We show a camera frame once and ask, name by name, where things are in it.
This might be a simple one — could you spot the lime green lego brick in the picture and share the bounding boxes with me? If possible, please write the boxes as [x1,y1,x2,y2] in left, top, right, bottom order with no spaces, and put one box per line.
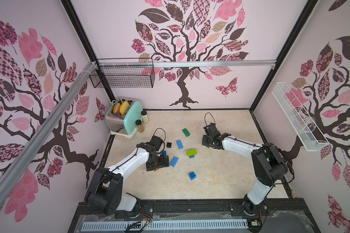
[186,149,197,157]

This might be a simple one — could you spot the dark green lego brick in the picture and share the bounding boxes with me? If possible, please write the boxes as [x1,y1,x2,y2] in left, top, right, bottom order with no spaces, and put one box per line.
[182,128,190,137]

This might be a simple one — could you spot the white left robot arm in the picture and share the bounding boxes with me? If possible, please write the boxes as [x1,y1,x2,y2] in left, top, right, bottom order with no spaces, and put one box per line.
[84,136,170,215]

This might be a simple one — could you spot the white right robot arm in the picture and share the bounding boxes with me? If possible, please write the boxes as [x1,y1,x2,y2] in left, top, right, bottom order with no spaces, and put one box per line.
[202,123,289,216]

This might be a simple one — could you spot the light blue long lego brick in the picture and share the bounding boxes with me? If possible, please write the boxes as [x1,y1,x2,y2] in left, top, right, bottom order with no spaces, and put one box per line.
[170,156,179,168]

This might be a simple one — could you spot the blue small lego brick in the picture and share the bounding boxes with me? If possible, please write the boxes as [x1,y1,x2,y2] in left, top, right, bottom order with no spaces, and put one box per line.
[188,172,196,181]

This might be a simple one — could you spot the brown spice jar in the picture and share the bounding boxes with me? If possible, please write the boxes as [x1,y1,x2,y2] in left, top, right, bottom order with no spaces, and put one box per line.
[135,120,145,133]

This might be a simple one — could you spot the pale spice jar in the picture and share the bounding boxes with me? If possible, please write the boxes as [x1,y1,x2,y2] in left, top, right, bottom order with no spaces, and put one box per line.
[141,110,149,124]

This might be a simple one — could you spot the mint green toaster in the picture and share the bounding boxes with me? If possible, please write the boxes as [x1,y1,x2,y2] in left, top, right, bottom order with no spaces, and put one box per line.
[105,98,143,138]

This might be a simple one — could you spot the white cable duct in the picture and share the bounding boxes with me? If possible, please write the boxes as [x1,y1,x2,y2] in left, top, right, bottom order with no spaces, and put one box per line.
[80,219,249,233]

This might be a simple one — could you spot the black wire basket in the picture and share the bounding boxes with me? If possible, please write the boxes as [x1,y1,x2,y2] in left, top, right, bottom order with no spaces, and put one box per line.
[89,58,155,88]

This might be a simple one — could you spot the white wire shelf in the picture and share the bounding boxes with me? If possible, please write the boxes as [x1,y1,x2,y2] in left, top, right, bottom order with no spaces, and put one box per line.
[271,82,330,151]

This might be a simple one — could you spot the aluminium rail back wall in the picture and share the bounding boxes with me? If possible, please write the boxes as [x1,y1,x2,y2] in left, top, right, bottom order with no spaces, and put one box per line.
[100,60,277,68]

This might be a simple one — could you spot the aluminium rail wall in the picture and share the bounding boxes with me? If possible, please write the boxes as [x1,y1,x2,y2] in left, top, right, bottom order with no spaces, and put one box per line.
[100,60,277,68]
[0,61,97,206]

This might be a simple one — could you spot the aluminium rail left wall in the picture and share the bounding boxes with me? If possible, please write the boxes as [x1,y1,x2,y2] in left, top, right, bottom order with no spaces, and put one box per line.
[0,61,97,206]

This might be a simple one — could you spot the black corner frame post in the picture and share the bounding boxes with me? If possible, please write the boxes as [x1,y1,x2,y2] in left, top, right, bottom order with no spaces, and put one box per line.
[249,0,319,113]

